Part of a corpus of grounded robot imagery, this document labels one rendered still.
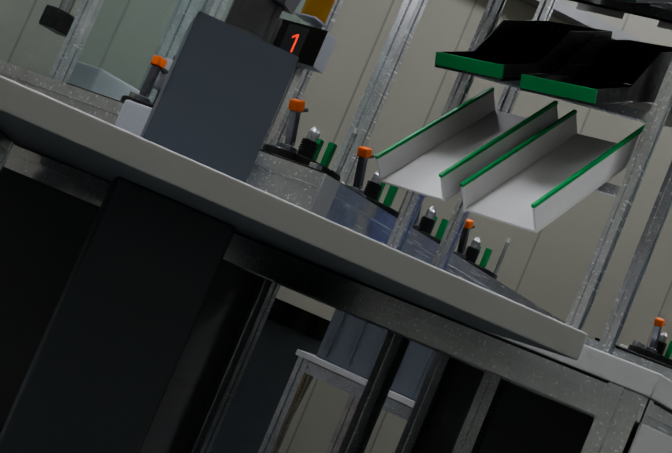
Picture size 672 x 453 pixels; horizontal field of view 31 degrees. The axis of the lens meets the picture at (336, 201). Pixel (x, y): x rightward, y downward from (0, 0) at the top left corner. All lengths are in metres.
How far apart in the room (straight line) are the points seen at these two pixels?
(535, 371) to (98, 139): 0.64
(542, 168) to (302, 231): 0.76
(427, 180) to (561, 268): 4.68
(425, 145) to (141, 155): 0.83
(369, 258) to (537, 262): 5.26
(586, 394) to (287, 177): 0.59
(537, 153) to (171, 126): 0.62
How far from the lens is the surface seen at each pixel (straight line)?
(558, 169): 1.84
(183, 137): 1.51
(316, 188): 1.77
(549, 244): 6.43
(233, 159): 1.52
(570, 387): 1.49
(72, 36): 2.63
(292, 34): 2.23
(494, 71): 1.81
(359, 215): 1.89
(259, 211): 1.14
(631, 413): 1.45
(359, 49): 6.16
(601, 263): 1.79
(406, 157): 1.86
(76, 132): 1.13
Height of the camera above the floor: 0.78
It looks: 5 degrees up
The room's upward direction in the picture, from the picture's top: 23 degrees clockwise
